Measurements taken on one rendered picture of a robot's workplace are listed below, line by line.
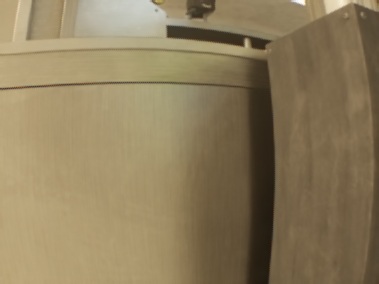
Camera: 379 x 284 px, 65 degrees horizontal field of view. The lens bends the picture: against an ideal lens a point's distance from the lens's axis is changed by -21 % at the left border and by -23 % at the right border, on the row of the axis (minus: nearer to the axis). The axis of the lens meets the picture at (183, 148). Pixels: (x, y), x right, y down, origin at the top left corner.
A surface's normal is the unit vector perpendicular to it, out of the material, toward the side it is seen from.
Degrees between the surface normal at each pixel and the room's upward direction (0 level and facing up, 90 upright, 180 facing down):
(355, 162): 90
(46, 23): 90
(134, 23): 90
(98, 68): 90
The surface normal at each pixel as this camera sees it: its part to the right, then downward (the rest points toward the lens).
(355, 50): -0.96, 0.03
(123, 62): 0.39, -0.01
